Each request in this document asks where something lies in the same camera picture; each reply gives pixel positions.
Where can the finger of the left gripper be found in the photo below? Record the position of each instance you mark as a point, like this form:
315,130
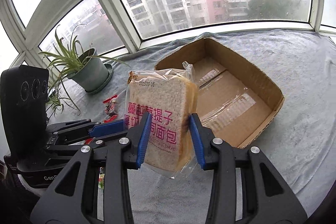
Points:
70,130
97,131

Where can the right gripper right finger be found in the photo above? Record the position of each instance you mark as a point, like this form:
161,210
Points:
246,186

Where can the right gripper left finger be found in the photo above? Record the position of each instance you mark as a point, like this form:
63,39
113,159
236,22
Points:
93,186

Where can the red clear snack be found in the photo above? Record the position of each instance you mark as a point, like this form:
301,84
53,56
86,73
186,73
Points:
109,110

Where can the packaged toast bread slice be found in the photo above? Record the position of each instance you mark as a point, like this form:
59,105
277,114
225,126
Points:
170,96

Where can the spider plant in green pot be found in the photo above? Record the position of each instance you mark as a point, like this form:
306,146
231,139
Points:
86,68

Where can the grey fleece blanket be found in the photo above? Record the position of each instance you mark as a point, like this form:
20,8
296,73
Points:
299,141

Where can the brown cardboard box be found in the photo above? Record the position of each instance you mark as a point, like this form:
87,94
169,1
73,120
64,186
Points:
236,100

